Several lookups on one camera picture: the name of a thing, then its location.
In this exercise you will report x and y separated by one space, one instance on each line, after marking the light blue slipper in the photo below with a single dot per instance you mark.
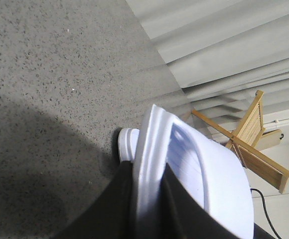
127 144
211 175

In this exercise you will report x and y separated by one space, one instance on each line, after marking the beige board with hook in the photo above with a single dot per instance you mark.
269 139

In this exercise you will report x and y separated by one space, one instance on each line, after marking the grey-white curtain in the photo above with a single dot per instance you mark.
222 51

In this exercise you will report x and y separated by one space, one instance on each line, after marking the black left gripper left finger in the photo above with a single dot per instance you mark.
108 216

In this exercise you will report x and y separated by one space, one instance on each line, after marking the wooden folding rack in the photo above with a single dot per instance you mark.
243 140

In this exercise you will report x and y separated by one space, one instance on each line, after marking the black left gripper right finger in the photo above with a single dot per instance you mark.
182 217

